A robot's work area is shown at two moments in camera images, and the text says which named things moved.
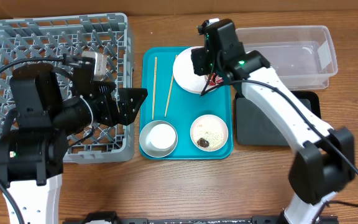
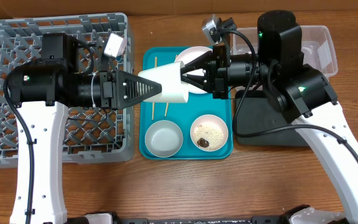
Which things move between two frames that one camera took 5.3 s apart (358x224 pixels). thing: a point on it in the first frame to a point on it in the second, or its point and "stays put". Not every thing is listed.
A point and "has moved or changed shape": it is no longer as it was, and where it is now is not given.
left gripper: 124,116 to 117,90
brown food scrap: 202,142 stays put
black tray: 252,129 stays put
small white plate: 212,128 stays put
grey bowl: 158,139 has moved or changed shape
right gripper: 199,62 to 215,74
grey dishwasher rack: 5,42 stays put
